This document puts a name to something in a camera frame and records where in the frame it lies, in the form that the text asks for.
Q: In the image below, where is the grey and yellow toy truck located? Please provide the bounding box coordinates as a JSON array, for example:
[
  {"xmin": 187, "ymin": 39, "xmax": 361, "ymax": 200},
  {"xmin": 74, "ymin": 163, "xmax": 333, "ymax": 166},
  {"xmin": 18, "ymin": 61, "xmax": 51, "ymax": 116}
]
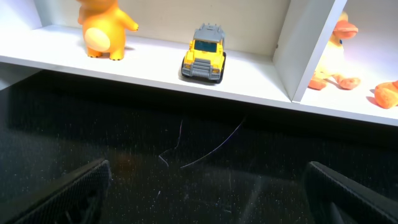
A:
[{"xmin": 180, "ymin": 22, "xmax": 227, "ymax": 85}]

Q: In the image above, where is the white plush duck with hat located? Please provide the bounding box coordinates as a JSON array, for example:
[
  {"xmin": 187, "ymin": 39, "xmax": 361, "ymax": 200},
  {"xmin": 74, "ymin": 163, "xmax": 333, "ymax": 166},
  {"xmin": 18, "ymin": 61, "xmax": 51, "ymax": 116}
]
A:
[{"xmin": 374, "ymin": 80, "xmax": 398, "ymax": 110}]

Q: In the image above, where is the white shelf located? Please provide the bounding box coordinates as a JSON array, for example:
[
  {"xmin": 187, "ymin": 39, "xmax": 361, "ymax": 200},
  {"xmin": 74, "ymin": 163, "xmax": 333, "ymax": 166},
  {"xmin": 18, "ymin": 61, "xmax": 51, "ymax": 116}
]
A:
[{"xmin": 0, "ymin": 0, "xmax": 398, "ymax": 127}]

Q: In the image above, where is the yellow plush duck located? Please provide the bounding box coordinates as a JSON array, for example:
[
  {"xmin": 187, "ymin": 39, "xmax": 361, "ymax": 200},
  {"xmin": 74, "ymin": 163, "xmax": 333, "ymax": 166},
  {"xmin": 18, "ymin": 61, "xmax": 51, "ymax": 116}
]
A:
[{"xmin": 307, "ymin": 11, "xmax": 362, "ymax": 91}]

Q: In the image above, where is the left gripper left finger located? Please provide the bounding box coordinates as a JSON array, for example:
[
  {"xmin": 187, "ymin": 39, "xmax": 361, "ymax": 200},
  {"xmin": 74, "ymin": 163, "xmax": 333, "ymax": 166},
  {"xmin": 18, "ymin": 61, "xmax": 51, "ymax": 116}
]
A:
[{"xmin": 0, "ymin": 158, "xmax": 113, "ymax": 224}]

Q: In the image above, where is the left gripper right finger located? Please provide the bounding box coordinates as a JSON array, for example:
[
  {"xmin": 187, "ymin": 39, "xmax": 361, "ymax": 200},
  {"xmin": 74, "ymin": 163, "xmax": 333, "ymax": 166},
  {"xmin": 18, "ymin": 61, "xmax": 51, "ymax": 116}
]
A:
[{"xmin": 302, "ymin": 161, "xmax": 398, "ymax": 224}]

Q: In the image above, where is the yellow rubber duck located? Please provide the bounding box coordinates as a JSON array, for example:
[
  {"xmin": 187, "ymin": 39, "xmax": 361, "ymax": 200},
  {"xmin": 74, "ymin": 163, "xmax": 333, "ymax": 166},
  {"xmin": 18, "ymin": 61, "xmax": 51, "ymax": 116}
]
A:
[{"xmin": 76, "ymin": 0, "xmax": 139, "ymax": 61}]

